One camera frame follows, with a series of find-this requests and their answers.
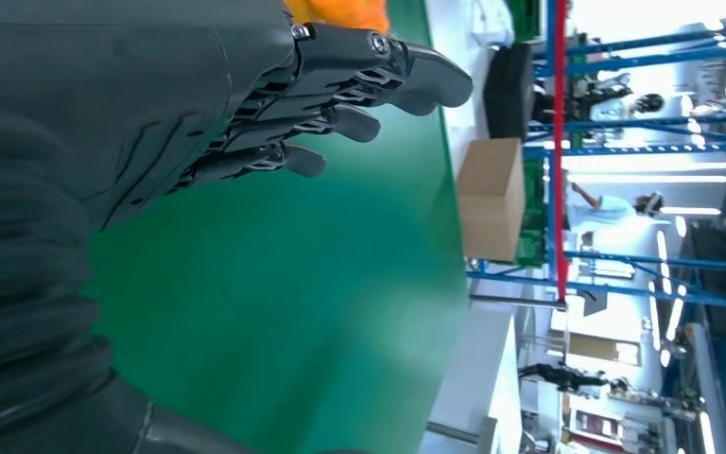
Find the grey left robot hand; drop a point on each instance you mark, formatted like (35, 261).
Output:
(119, 81)

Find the orange bottle clear cap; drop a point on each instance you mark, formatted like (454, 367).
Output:
(344, 12)

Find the white table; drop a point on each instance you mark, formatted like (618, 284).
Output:
(457, 81)

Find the black carry case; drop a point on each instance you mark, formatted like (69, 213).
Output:
(508, 91)

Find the brown cardboard box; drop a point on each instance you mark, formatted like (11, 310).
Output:
(491, 200)

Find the green crate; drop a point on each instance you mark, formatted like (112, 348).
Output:
(533, 213)

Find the red pole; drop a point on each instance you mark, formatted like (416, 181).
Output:
(561, 125)

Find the white cabinet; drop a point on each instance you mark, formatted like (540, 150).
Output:
(476, 376)

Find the background person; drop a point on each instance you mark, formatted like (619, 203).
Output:
(601, 210)

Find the blue shelf rack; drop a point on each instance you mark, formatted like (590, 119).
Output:
(651, 150)

